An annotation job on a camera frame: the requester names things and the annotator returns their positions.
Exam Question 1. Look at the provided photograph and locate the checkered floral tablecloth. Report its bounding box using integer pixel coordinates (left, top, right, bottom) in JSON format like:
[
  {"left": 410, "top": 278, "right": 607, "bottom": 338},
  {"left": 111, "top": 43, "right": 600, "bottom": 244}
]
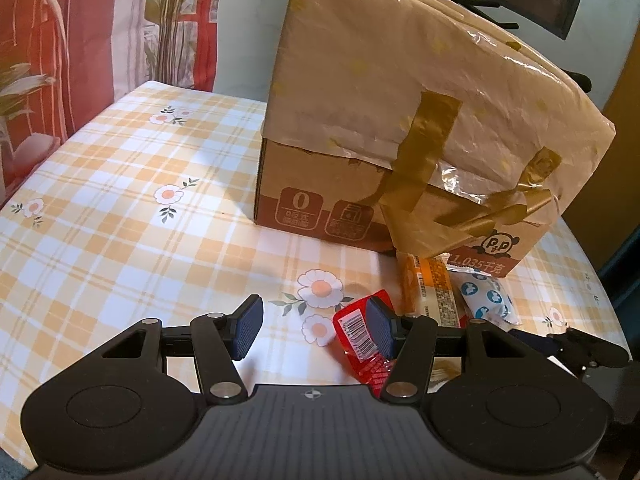
[{"left": 0, "top": 79, "right": 632, "bottom": 470}]

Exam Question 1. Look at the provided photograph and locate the white blue snack packet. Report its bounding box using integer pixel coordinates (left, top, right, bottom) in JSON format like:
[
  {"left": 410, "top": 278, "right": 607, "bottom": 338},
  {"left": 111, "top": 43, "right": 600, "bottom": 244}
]
[{"left": 449, "top": 271, "right": 521, "bottom": 330}]

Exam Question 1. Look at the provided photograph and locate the red barcode snack packet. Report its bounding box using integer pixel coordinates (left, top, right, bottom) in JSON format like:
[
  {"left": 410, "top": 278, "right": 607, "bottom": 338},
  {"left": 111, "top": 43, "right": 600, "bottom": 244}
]
[{"left": 332, "top": 289, "right": 394, "bottom": 398}]

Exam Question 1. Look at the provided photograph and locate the red floral curtain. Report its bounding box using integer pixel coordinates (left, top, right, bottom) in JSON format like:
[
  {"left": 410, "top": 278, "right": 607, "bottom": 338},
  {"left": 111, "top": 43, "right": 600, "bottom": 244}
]
[{"left": 1, "top": 0, "right": 219, "bottom": 200}]

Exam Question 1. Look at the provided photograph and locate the orange beige snack packet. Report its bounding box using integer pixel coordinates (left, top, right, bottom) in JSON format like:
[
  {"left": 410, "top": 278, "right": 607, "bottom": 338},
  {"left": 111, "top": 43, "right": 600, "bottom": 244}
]
[{"left": 397, "top": 252, "right": 460, "bottom": 328}]

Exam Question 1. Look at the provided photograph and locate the brown wooden door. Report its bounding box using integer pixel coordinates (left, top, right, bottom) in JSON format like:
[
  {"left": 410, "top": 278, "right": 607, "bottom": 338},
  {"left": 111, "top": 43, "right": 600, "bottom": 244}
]
[{"left": 563, "top": 38, "right": 640, "bottom": 269}]

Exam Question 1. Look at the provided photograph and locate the cardboard box with paper cover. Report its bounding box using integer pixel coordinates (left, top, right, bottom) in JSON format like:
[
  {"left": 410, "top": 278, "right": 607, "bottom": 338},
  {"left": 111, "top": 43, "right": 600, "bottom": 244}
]
[{"left": 254, "top": 0, "right": 615, "bottom": 278}]

